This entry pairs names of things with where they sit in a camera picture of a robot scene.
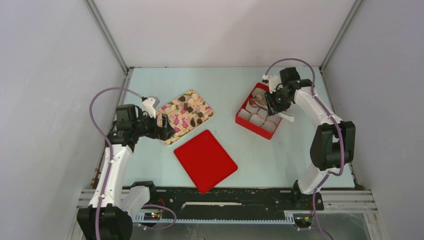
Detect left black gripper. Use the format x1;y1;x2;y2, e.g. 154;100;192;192
132;109;175;141

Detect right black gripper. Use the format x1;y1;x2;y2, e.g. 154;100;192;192
264;86;292;116

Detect white handled metal tongs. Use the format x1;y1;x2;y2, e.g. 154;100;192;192
248;94;295;122

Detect red chocolate box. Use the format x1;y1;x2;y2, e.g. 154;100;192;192
235;82;282;140

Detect red box lid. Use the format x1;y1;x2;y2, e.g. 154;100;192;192
173;130;238;194

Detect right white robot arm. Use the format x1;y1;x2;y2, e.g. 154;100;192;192
262;67;356;209

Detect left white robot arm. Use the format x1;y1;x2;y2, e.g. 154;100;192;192
76;104;175;240

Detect floral pattern tray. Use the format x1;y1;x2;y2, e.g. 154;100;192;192
156;90;215;146

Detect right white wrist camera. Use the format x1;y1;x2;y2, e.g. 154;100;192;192
262;74;282;94

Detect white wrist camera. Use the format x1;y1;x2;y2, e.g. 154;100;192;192
140;96;160;119
262;74;282;94

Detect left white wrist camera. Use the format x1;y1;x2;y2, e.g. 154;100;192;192
140;96;160;119

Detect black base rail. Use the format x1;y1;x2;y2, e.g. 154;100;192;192
148;187;324;223

